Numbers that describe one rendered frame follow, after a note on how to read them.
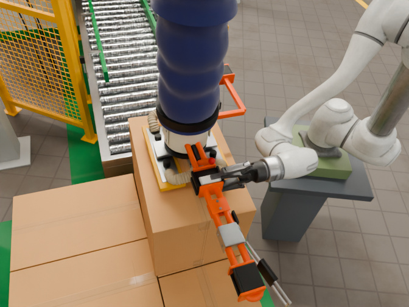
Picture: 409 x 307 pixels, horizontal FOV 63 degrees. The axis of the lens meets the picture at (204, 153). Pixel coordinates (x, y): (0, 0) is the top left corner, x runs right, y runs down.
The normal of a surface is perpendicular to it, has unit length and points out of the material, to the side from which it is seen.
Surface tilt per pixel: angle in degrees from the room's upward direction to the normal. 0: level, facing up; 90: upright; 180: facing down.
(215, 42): 83
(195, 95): 109
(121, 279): 0
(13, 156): 90
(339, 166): 1
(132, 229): 0
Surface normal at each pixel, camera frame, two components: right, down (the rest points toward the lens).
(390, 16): -0.61, 0.06
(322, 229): 0.08, -0.66
